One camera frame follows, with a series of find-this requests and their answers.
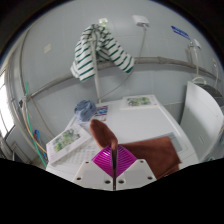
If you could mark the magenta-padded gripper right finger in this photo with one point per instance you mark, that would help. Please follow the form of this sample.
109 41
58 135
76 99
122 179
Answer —
140 173

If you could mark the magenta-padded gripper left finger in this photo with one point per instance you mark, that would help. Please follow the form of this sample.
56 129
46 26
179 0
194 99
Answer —
91 175

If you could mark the brown towel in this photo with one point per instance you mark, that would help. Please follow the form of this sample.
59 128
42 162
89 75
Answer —
153 153

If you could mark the large white box, green print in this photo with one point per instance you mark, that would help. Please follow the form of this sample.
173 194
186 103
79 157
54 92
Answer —
66 140

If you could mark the printed paper leaflet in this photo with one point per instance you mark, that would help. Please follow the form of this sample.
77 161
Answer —
102 113

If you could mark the crumpled blue cloth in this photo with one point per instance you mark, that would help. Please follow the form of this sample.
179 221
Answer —
85 110

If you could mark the small white box, green print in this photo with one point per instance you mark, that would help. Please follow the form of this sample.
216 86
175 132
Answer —
140 101

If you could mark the white appliance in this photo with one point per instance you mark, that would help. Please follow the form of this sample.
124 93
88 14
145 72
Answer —
200 120

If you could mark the white upright pole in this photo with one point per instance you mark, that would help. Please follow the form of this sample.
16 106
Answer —
97 86

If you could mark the window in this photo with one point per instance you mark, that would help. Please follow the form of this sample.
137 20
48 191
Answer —
5 110

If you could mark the green-white striped shirt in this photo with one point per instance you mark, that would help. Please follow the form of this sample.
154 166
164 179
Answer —
83 56

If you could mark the grey wall pipe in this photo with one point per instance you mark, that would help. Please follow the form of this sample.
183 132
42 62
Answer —
160 61

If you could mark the white wall label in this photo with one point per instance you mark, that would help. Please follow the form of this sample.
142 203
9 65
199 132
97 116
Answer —
47 48

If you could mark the blue wall sign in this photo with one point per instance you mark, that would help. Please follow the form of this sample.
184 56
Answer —
180 32

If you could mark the white wall socket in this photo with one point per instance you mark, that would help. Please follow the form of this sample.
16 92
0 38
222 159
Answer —
140 20

